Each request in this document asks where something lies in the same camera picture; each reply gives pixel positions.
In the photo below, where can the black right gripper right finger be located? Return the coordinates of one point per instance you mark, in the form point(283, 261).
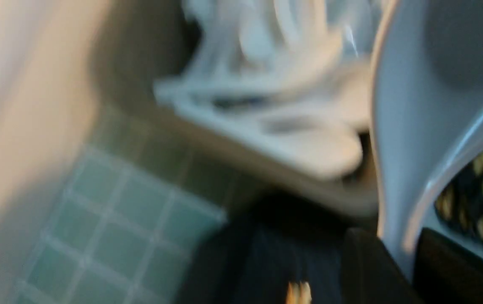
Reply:
point(445, 272)

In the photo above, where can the large white plastic bin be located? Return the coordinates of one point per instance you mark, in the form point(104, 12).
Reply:
point(48, 106)

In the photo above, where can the pile of white spoons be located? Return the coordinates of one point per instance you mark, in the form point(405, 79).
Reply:
point(287, 79)

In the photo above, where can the brown plastic bin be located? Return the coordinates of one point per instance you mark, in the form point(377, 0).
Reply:
point(144, 39)

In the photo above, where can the large white square plate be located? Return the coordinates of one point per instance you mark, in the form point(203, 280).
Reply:
point(427, 111)

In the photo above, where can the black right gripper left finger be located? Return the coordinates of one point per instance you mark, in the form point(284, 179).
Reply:
point(370, 275)

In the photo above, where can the green checkered tablecloth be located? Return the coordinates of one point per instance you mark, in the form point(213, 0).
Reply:
point(125, 224)

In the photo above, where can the black serving tray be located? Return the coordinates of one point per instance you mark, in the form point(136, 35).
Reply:
point(282, 238)

